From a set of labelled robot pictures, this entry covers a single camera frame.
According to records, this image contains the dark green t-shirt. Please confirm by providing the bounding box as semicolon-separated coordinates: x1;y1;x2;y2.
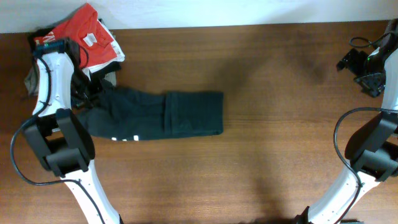
77;82;224;141

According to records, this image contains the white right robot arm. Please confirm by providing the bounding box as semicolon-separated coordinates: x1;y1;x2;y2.
293;19;397;223

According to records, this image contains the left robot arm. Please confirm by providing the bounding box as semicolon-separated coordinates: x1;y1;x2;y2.
17;38;123;223

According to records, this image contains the black folded shirt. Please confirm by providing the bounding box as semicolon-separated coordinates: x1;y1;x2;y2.
28;18;125;78

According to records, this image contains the white folded shirt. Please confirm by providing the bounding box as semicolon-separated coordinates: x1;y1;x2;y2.
81;19;125;77

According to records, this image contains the olive grey folded garment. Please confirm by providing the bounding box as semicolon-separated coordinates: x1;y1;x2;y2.
24;35;118;97

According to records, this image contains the red folded t-shirt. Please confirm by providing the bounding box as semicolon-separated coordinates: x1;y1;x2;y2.
34;3;117;68

